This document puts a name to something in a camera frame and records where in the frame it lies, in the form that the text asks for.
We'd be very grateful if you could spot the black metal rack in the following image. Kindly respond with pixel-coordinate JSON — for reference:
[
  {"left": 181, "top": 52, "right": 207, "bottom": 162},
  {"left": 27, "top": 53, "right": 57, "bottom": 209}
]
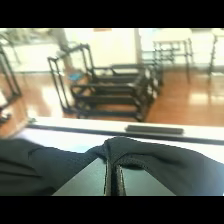
[{"left": 47, "top": 43, "right": 165, "bottom": 123}]

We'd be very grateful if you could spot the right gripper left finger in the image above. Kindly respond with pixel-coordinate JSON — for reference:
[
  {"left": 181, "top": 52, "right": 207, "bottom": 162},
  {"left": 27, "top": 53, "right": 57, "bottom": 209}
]
[{"left": 52, "top": 157, "right": 108, "bottom": 197}]

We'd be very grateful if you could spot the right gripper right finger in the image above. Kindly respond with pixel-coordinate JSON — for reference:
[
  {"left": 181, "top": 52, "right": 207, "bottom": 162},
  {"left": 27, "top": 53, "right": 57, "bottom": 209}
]
[{"left": 119, "top": 165, "right": 176, "bottom": 197}]

